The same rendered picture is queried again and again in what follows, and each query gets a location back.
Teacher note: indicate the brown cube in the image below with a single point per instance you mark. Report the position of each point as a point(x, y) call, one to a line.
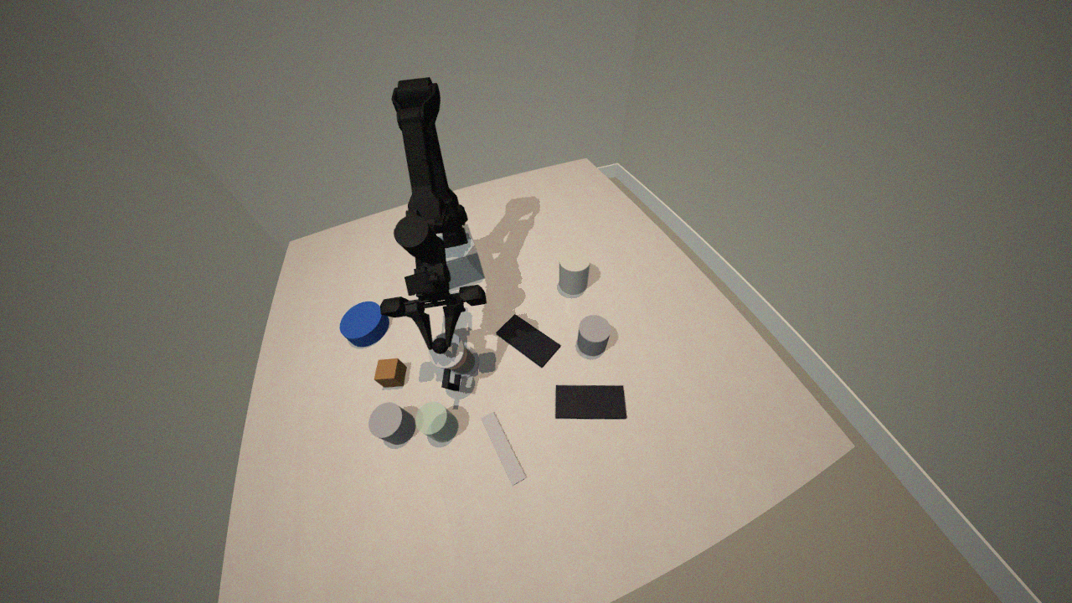
point(390, 373)

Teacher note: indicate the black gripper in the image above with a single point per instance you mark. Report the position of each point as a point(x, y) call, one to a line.
point(454, 305)

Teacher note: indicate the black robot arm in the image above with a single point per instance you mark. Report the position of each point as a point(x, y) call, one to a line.
point(433, 208)

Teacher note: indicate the dark grey flat rectangular mat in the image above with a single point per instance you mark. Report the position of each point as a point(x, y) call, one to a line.
point(528, 340)
point(590, 402)

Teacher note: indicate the blue short cylinder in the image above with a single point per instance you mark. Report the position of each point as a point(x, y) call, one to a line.
point(363, 324)

